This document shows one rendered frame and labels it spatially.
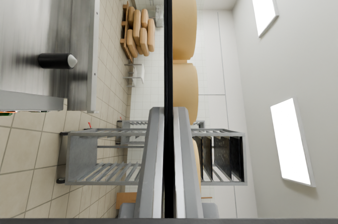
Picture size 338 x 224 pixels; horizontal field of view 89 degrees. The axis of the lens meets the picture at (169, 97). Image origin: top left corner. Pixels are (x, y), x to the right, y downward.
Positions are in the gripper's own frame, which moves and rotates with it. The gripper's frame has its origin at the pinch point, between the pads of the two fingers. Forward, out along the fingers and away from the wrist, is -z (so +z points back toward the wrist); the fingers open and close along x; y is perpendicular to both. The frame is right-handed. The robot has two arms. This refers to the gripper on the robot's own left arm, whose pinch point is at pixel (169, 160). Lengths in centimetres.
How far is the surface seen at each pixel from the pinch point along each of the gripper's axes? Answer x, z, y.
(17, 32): -25.3, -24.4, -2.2
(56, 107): -25.4, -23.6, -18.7
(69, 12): -25.2, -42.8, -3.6
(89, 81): -19.8, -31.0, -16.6
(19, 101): -25.4, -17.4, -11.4
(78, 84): -22.7, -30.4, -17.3
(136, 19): -75, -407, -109
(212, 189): 98, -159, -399
